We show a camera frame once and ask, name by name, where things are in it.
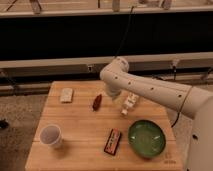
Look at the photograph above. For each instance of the translucent yellowish gripper finger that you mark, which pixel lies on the translucent yellowish gripper finger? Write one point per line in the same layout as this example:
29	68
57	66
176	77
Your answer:
118	101

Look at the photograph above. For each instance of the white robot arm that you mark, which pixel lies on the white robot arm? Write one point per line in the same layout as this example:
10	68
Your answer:
194	102

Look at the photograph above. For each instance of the white plastic bottle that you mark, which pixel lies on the white plastic bottle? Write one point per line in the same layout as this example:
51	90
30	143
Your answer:
129	103

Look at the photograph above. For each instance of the green bowl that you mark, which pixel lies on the green bowl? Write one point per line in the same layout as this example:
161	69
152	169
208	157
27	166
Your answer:
146	138

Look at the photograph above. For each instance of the white sponge block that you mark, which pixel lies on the white sponge block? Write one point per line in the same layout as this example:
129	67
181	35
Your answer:
66	95

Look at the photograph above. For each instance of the white paper cup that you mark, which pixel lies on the white paper cup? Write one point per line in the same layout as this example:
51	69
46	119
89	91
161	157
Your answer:
51	136

